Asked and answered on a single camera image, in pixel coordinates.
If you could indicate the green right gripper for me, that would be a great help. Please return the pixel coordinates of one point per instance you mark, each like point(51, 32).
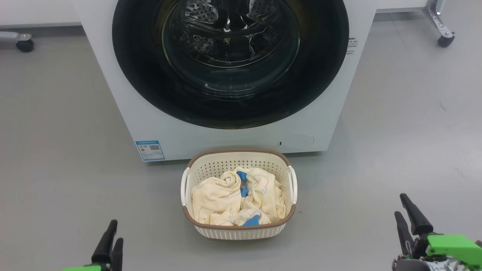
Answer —
point(452, 246)

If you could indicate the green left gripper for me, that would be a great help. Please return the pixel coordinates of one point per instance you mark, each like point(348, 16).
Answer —
point(86, 268)

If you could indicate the washing machine glass door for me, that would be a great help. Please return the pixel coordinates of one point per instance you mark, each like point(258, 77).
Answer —
point(143, 75)

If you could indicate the white front-load washing machine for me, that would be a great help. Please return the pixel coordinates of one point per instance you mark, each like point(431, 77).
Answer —
point(101, 75)

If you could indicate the cream perforated laundry basket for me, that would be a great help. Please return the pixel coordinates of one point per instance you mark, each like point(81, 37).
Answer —
point(211, 162)

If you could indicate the metal partition foot with caster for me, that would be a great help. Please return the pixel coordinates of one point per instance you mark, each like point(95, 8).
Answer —
point(23, 44)
point(440, 26)

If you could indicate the white partition panel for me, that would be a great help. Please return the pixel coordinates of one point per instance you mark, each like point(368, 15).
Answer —
point(399, 4)

